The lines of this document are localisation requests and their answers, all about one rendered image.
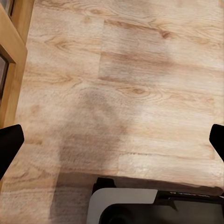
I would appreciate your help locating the door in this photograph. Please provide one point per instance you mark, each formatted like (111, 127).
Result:
(15, 18)

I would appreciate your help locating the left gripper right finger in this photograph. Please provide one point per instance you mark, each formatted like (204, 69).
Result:
(217, 139)

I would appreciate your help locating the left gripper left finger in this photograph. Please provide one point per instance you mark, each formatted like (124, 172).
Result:
(11, 140)

